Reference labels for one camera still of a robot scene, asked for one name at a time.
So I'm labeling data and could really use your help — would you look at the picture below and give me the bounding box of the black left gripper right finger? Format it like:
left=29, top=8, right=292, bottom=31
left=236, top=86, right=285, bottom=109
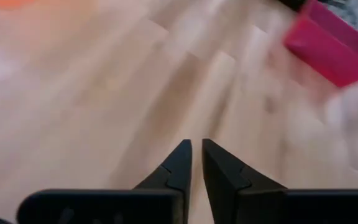
left=201, top=138, right=358, bottom=224

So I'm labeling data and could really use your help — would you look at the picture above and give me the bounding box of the red plastic bin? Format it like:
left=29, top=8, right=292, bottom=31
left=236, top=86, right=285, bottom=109
left=283, top=0, right=358, bottom=88

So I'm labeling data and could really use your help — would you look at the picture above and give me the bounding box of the orange plastic bin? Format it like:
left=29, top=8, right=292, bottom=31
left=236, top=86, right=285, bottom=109
left=0, top=0, right=37, bottom=10

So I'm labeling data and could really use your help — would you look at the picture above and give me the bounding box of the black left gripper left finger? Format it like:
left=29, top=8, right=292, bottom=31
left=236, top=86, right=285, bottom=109
left=16, top=139, right=193, bottom=224

